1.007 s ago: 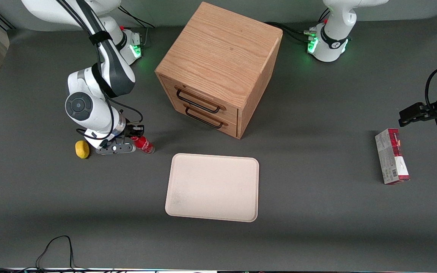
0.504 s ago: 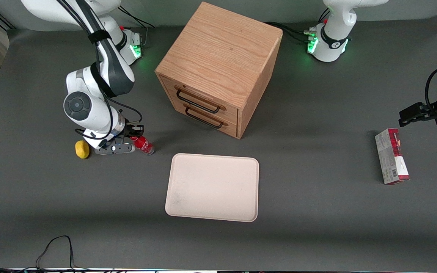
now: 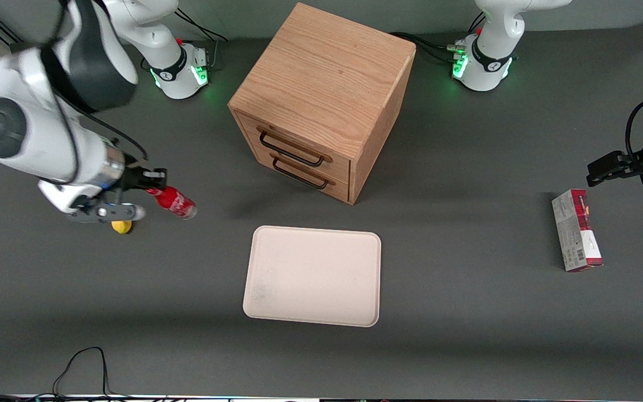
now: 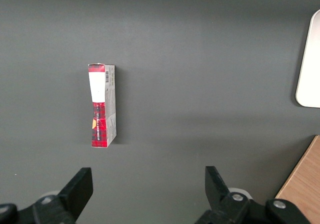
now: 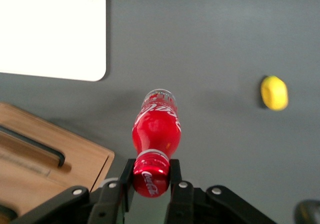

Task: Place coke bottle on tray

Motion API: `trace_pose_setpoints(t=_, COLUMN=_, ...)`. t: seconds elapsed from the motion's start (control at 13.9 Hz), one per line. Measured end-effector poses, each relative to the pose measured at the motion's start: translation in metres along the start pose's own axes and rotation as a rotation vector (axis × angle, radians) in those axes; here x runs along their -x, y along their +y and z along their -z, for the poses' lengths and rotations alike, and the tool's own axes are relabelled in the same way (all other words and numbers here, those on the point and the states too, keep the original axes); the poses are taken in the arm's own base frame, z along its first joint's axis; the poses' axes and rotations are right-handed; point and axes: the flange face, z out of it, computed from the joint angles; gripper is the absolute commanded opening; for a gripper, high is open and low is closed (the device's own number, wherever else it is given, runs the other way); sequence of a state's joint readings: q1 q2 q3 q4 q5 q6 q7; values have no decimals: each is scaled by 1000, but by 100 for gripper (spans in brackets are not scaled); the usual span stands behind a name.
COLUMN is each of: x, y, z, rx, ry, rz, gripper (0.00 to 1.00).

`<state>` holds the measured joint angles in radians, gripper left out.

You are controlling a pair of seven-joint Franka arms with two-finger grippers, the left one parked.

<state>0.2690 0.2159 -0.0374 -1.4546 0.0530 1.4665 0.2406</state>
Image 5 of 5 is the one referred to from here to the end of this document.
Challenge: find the red coke bottle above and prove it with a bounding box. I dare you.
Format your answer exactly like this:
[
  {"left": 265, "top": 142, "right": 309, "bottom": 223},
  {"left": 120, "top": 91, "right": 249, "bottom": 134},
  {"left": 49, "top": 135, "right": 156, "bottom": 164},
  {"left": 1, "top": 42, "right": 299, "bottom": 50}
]
[{"left": 131, "top": 88, "right": 183, "bottom": 200}]

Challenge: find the yellow lemon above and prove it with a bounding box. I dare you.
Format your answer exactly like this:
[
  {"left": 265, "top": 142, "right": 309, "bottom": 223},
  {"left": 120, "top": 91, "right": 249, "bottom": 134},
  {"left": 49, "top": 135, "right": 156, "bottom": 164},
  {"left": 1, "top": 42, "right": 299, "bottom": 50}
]
[{"left": 260, "top": 75, "right": 290, "bottom": 112}]

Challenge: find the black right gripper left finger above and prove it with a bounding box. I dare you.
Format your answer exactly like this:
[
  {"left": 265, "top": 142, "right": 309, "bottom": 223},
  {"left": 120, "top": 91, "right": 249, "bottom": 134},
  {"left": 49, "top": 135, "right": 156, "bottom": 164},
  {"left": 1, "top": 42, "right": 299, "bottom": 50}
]
[{"left": 9, "top": 158, "right": 136, "bottom": 224}]

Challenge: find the black metal drawer handle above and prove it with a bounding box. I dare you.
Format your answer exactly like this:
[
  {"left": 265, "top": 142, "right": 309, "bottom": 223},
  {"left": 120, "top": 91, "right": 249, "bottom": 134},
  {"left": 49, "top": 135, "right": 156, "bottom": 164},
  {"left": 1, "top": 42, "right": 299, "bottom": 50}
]
[{"left": 0, "top": 125, "right": 66, "bottom": 168}]

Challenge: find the wooden drawer cabinet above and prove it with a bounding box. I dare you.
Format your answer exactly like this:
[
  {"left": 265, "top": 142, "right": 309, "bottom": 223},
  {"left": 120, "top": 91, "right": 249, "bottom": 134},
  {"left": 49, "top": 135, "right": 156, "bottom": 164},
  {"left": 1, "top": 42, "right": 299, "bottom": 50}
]
[{"left": 0, "top": 102, "right": 116, "bottom": 221}]

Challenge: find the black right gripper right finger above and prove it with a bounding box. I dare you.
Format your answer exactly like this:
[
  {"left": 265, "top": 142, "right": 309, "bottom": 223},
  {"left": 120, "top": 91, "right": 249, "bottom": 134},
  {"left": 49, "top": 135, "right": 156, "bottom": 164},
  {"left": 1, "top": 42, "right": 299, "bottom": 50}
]
[{"left": 164, "top": 159, "right": 276, "bottom": 224}]

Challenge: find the wooden drawer front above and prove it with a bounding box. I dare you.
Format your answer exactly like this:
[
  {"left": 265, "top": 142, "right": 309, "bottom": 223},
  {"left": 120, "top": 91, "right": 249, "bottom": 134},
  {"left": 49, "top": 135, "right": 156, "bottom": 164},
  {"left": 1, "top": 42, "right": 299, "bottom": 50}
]
[
  {"left": 0, "top": 102, "right": 116, "bottom": 192},
  {"left": 0, "top": 156, "right": 101, "bottom": 221}
]

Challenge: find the white rectangular tray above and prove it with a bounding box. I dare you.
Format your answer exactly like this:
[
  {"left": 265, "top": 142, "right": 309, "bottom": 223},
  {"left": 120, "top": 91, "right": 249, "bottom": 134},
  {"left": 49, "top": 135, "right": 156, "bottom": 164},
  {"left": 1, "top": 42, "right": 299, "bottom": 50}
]
[{"left": 0, "top": 0, "right": 108, "bottom": 82}]

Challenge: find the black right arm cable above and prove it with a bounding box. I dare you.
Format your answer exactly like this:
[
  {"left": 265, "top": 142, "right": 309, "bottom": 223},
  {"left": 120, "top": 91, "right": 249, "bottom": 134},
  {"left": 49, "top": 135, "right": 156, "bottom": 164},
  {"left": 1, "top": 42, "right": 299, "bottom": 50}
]
[{"left": 293, "top": 199, "right": 320, "bottom": 224}]

